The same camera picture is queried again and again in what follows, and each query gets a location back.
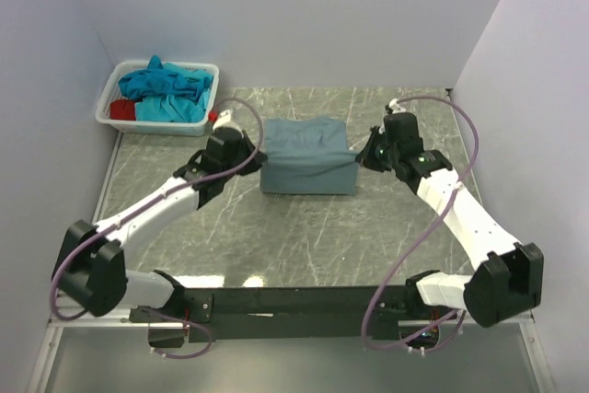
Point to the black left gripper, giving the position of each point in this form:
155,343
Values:
255,166

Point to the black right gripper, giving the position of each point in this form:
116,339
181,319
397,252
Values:
366,156

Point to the grey-blue t shirt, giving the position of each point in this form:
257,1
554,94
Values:
309,157

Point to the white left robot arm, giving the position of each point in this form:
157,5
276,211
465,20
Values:
91,267

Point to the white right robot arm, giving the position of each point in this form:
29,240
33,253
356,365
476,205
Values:
508,275

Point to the light blue t shirt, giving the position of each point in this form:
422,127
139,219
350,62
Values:
171,108

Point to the bright blue t shirt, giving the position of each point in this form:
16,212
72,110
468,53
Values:
162,80

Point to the red garment in basket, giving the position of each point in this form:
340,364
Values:
122,110

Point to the white plastic laundry basket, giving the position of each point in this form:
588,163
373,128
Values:
111,92

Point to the black base crossbar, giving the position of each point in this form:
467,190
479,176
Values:
237,327

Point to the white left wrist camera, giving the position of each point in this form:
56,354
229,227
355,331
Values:
225,119

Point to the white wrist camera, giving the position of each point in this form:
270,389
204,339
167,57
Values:
225,119
394,106

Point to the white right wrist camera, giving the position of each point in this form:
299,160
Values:
394,106

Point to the aluminium rail frame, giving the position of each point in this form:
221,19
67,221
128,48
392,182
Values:
486,306

